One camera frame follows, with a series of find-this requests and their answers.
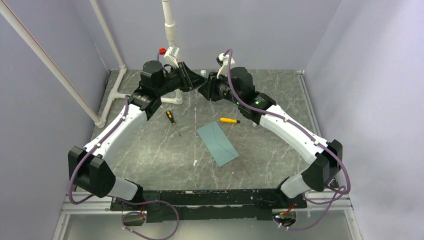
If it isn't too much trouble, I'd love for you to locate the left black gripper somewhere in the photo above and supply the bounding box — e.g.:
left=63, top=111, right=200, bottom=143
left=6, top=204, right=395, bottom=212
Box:
left=155, top=61, right=208, bottom=97

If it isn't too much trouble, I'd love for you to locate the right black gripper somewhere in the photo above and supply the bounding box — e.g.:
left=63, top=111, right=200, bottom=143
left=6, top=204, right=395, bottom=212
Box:
left=199, top=69, right=243, bottom=106

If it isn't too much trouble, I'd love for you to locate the light blue envelope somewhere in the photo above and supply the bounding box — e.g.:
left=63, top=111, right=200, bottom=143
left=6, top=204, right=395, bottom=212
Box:
left=197, top=121, right=240, bottom=167

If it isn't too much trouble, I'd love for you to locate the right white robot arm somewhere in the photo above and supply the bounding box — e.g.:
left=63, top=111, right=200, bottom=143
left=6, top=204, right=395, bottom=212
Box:
left=198, top=67, right=343, bottom=208

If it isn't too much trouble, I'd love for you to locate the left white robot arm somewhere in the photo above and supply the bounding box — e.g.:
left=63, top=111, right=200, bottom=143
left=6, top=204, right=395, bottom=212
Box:
left=68, top=60, right=208, bottom=210

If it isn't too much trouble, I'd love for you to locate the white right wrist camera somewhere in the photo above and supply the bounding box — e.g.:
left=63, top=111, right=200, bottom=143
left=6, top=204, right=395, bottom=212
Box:
left=216, top=53, right=235, bottom=79

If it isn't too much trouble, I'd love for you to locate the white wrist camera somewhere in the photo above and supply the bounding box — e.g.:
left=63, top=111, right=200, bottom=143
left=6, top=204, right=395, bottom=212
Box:
left=216, top=53, right=235, bottom=79
left=156, top=44, right=180, bottom=68

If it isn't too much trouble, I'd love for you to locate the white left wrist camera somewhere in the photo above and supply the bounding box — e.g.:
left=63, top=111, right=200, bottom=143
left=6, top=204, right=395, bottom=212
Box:
left=156, top=44, right=180, bottom=68

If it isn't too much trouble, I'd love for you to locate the yellow handled screwdriver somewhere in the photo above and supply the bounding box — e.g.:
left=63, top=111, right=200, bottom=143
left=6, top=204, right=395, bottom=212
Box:
left=219, top=117, right=241, bottom=124

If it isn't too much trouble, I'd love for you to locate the black handled small screwdriver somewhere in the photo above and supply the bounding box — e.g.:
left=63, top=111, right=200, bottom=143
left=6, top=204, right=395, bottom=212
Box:
left=165, top=110, right=181, bottom=136

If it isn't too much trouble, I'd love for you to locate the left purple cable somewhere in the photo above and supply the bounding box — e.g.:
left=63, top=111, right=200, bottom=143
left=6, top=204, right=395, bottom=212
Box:
left=67, top=49, right=181, bottom=240

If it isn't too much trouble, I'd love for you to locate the purple cable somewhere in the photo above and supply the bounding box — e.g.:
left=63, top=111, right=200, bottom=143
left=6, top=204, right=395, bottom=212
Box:
left=67, top=49, right=181, bottom=240
left=222, top=48, right=352, bottom=232

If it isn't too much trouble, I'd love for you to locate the white pvc pipe frame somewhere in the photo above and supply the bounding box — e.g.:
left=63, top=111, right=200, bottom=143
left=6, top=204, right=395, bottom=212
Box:
left=0, top=0, right=184, bottom=129

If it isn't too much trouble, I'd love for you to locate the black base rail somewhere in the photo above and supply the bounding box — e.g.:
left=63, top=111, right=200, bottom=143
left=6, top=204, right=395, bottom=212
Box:
left=110, top=188, right=307, bottom=223

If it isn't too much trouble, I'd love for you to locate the aluminium extrusion frame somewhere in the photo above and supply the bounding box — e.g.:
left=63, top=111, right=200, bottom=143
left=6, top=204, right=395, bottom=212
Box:
left=52, top=71, right=362, bottom=240

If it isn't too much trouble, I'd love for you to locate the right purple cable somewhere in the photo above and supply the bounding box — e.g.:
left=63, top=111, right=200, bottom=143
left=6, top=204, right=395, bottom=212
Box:
left=222, top=48, right=352, bottom=232

